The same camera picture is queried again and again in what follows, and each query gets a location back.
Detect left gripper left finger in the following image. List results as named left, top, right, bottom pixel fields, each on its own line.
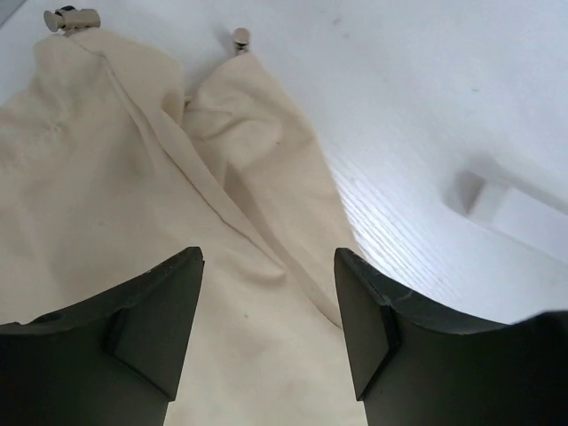
left=1, top=248, right=204, bottom=425

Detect metal cord stopper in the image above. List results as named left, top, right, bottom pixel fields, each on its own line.
left=43, top=8, right=101, bottom=33
left=233, top=28, right=251, bottom=55

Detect white clothes rack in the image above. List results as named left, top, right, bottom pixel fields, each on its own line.
left=444, top=169, right=567, bottom=264

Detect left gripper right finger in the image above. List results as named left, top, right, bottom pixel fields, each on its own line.
left=335, top=248, right=567, bottom=425

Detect beige trousers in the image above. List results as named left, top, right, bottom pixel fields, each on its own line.
left=1, top=29, right=366, bottom=425

